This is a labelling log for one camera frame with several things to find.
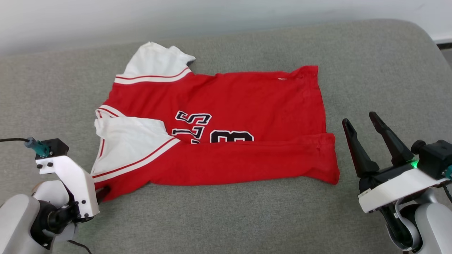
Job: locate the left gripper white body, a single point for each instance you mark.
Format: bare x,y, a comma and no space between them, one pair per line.
76,183

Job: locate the red and white jersey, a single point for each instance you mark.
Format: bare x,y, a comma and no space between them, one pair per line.
247,102

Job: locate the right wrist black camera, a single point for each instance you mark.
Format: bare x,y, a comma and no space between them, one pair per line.
434,157

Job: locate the wrist black camera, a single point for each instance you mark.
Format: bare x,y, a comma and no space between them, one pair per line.
434,157
56,146

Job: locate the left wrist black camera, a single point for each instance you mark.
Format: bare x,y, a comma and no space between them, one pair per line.
56,146

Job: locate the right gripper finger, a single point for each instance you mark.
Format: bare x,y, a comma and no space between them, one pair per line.
392,143
358,151

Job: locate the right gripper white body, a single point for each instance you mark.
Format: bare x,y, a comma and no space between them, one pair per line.
395,187

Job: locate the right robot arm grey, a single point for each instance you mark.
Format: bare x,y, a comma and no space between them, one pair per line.
430,225

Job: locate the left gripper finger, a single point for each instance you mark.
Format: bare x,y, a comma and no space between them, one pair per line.
103,193

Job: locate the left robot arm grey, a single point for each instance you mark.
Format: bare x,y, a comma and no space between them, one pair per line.
17,222

